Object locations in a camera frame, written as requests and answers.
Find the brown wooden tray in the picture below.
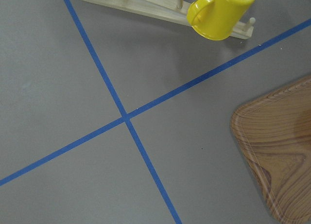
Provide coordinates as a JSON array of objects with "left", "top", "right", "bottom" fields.
[{"left": 231, "top": 76, "right": 311, "bottom": 224}]

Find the wooden peg drying rack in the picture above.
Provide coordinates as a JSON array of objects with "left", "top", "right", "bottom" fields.
[{"left": 82, "top": 0, "right": 256, "bottom": 39}]

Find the yellow mug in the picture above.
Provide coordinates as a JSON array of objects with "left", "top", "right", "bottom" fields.
[{"left": 186, "top": 0, "right": 255, "bottom": 41}]

